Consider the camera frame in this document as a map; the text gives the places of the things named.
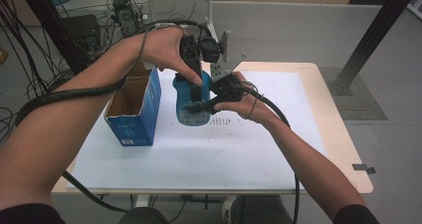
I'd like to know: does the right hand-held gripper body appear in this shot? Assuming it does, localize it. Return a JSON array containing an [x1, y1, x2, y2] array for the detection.
[[209, 53, 249, 103]]

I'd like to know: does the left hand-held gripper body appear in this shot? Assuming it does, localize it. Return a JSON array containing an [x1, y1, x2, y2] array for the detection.
[[178, 29, 231, 65]]

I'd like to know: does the blue bottle with white cap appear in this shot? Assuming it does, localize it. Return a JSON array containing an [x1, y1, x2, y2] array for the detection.
[[172, 69, 213, 127]]

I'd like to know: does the blue cardboard box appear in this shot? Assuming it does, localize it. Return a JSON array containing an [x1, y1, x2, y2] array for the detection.
[[104, 62, 162, 147]]

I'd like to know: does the person's right hand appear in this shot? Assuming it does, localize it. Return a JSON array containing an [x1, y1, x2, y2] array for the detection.
[[213, 71, 282, 126]]

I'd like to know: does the person's left hand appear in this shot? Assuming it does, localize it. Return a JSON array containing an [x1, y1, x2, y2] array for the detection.
[[138, 26, 204, 88]]

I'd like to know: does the white paper sheet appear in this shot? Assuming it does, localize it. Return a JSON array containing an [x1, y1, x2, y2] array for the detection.
[[66, 69, 328, 191]]

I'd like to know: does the black computer tower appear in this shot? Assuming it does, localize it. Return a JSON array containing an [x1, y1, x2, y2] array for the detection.
[[111, 0, 144, 39]]

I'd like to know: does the white shoe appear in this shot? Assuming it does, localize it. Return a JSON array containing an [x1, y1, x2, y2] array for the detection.
[[221, 195, 239, 224]]

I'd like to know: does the person's right leg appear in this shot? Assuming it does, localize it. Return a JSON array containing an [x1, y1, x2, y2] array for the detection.
[[232, 194, 295, 224]]

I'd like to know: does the black case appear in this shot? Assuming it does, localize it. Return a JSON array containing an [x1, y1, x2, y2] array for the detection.
[[61, 14, 103, 53]]

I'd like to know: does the grey tape piece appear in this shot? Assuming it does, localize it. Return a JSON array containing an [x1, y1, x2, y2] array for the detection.
[[351, 163, 377, 175]]

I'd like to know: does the person's black right sleeve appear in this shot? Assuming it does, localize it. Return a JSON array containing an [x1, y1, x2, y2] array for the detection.
[[332, 203, 381, 224]]

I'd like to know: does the person's black sleeve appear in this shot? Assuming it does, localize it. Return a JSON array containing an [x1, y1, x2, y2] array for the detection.
[[0, 202, 68, 224], [332, 203, 381, 224]]

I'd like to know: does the person's black left sleeve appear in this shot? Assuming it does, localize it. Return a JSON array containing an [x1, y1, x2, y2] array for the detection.
[[0, 202, 68, 224]]

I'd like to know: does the thin black wire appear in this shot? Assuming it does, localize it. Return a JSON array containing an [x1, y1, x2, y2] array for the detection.
[[239, 80, 267, 121], [124, 24, 151, 83]]

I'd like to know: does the white desk frame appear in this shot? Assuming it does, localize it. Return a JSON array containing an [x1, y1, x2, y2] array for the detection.
[[125, 0, 248, 43]]

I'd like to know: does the black corrugated cable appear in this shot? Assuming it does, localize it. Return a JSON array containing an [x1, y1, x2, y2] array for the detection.
[[14, 18, 214, 216], [243, 86, 302, 224]]

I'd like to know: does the black metal post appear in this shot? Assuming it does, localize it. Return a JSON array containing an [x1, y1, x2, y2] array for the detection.
[[14, 0, 90, 77], [330, 0, 422, 97]]

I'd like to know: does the bundle of black floor cables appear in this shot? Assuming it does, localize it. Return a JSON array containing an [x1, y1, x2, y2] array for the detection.
[[0, 0, 112, 145]]

